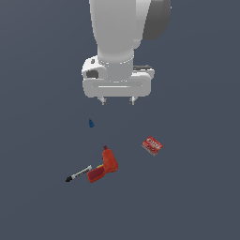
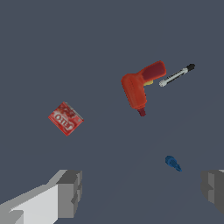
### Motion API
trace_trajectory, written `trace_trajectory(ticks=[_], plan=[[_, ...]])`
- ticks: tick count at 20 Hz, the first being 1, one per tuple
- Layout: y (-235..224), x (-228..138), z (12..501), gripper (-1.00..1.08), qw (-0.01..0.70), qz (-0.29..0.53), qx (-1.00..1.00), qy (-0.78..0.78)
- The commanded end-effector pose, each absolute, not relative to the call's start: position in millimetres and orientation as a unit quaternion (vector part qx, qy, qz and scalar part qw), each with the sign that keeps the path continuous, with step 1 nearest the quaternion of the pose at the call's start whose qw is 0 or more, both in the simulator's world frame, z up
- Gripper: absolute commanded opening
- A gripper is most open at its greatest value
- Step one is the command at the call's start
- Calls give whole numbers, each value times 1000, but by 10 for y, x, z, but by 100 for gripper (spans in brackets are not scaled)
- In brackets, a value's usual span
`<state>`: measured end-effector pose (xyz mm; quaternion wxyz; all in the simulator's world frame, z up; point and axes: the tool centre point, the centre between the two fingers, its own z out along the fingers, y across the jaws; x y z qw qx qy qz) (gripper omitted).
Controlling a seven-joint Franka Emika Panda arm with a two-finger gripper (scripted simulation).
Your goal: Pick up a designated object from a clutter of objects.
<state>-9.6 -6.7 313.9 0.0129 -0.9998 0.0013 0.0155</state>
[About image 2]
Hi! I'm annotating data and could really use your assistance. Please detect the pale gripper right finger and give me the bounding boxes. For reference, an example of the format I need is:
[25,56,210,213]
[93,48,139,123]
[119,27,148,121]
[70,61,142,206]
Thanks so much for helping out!
[199,168,224,216]

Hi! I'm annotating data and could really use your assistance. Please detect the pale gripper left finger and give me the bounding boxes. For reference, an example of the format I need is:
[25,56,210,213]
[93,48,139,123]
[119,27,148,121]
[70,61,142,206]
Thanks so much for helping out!
[0,169,83,224]

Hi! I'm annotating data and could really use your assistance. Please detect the small blue pointed object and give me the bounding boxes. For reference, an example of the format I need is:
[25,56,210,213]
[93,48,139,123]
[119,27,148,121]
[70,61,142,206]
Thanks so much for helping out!
[164,155,183,173]

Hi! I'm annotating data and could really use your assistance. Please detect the red jello box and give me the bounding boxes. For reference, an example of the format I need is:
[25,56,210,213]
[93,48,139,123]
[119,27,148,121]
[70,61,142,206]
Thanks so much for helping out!
[47,101,85,137]

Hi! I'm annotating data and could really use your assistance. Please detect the white marker with black cap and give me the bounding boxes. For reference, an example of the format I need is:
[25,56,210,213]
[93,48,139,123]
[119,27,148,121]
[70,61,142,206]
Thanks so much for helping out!
[158,63,196,88]

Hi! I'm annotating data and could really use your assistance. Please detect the red power drill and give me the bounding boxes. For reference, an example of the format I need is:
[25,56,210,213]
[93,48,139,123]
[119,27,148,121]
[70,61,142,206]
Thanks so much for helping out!
[120,59,167,117]

